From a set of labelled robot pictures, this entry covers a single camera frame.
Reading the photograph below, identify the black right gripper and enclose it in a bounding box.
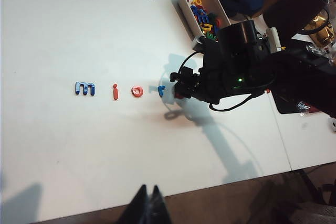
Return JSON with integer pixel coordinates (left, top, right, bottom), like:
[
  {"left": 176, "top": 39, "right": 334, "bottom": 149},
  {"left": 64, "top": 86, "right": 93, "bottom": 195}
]
[{"left": 170, "top": 39, "right": 276, "bottom": 105}]

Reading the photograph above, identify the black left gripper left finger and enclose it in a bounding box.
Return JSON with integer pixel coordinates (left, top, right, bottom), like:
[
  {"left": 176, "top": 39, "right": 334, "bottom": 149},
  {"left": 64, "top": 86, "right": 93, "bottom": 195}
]
[{"left": 122, "top": 184, "right": 150, "bottom": 224}]

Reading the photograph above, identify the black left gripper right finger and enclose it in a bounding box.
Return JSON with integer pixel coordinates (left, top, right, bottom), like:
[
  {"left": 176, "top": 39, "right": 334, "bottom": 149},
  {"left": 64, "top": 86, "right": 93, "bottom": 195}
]
[{"left": 148, "top": 184, "right": 172, "bottom": 224}]

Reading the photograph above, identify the orange letter i magnet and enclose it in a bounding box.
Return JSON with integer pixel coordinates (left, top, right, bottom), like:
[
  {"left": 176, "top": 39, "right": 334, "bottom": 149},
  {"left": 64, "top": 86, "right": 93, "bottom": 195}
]
[{"left": 111, "top": 83, "right": 119, "bottom": 102}]

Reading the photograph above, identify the light blue letter r magnet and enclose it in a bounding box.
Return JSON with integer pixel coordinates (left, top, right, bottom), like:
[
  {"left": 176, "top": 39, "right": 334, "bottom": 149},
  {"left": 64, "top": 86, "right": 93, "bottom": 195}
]
[{"left": 156, "top": 84, "right": 167, "bottom": 98}]

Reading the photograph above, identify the orange letter o magnet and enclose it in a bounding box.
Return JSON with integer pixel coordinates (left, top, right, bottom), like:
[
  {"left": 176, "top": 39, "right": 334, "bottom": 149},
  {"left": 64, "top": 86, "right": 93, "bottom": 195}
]
[{"left": 130, "top": 86, "right": 144, "bottom": 98}]

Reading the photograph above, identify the red letter magnet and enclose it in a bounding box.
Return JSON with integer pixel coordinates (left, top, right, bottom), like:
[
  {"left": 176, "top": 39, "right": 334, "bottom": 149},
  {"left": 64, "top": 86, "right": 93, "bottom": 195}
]
[{"left": 209, "top": 13, "right": 221, "bottom": 27}]

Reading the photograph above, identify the blue letter m magnet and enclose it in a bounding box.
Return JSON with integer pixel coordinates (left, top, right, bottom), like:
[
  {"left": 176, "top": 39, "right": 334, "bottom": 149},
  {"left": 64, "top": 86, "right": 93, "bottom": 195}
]
[{"left": 73, "top": 81, "right": 96, "bottom": 97}]

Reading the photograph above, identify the beige oval paper bowl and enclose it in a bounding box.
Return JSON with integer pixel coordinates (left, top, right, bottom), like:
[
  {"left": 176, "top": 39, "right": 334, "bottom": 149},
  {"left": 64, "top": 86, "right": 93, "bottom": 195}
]
[{"left": 179, "top": 0, "right": 232, "bottom": 51}]

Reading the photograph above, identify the small white bottle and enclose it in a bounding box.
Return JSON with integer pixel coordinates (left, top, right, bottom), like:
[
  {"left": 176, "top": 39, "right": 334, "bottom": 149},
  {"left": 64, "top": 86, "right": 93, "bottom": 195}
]
[{"left": 267, "top": 26, "right": 281, "bottom": 53}]

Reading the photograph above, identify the gold foil package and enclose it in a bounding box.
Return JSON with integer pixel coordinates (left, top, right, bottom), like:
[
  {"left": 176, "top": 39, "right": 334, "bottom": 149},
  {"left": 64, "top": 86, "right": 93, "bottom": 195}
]
[{"left": 306, "top": 15, "right": 336, "bottom": 49}]

